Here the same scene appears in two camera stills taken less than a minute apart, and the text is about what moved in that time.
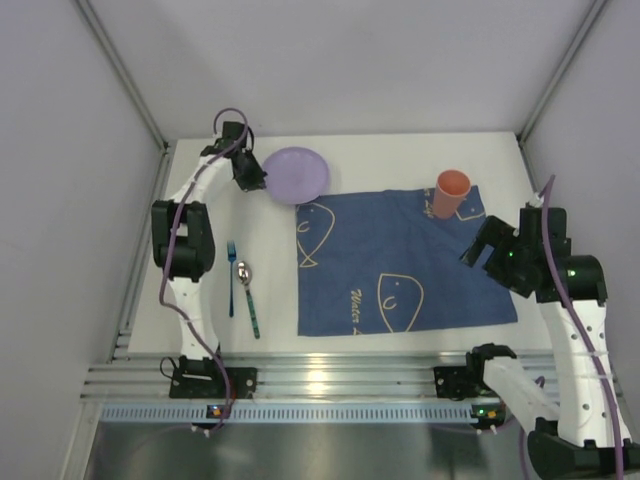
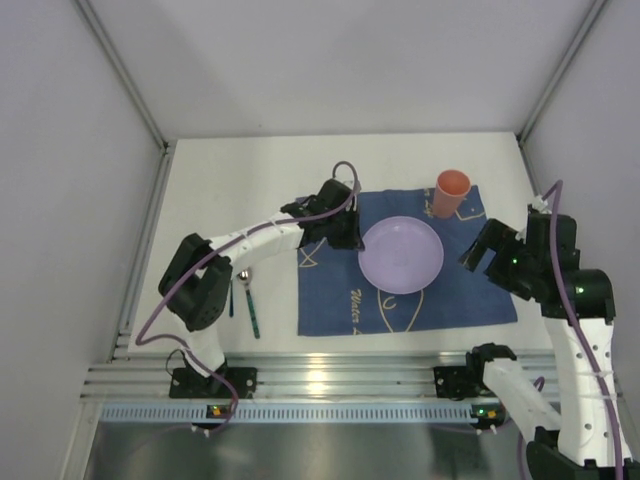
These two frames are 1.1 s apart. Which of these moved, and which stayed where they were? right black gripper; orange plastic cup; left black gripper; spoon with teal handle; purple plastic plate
Moved: left black gripper; purple plastic plate
Stayed: orange plastic cup; spoon with teal handle; right black gripper
